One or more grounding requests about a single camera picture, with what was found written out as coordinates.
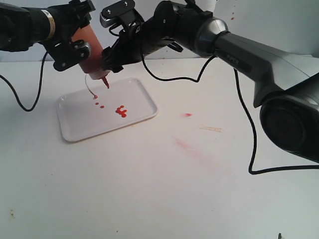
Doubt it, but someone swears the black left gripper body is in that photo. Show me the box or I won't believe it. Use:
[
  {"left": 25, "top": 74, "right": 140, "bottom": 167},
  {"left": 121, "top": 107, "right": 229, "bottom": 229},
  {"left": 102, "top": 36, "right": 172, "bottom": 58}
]
[{"left": 40, "top": 0, "right": 95, "bottom": 50}]

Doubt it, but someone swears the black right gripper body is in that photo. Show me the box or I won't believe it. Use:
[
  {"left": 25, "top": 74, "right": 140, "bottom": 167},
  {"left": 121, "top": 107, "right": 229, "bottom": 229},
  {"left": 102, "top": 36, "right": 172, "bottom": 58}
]
[{"left": 111, "top": 23, "right": 155, "bottom": 66}]

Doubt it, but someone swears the red sauce squeeze bottle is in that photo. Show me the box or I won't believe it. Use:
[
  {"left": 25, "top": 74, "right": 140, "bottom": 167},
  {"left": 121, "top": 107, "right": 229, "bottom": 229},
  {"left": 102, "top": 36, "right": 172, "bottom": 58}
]
[{"left": 71, "top": 25, "right": 110, "bottom": 99}]

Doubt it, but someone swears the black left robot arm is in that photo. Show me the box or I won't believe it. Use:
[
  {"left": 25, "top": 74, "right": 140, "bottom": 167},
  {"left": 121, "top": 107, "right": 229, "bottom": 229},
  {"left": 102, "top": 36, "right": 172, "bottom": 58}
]
[{"left": 0, "top": 0, "right": 95, "bottom": 72}]

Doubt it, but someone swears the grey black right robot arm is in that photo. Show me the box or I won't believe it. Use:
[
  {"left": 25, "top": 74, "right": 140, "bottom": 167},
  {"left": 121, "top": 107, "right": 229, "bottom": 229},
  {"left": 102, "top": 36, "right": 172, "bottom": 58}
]
[{"left": 100, "top": 0, "right": 319, "bottom": 162}]

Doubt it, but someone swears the red sauce blob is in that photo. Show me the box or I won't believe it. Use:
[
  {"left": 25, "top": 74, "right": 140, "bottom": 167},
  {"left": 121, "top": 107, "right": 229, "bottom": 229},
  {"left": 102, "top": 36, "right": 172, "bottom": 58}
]
[{"left": 93, "top": 95, "right": 128, "bottom": 118}]

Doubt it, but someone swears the white rectangular plastic tray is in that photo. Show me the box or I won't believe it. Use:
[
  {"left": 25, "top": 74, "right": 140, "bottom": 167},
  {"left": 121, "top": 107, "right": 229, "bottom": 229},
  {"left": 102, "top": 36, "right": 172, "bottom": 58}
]
[{"left": 57, "top": 78, "right": 159, "bottom": 142}]

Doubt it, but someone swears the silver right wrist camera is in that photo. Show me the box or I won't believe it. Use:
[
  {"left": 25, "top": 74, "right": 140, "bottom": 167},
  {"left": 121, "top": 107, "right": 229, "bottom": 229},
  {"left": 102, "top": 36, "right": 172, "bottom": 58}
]
[{"left": 100, "top": 0, "right": 135, "bottom": 28}]

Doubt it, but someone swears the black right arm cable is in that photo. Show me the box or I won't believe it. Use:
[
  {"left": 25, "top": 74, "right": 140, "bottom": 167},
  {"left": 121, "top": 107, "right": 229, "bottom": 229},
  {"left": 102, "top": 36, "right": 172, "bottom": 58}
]
[{"left": 109, "top": 26, "right": 319, "bottom": 175}]

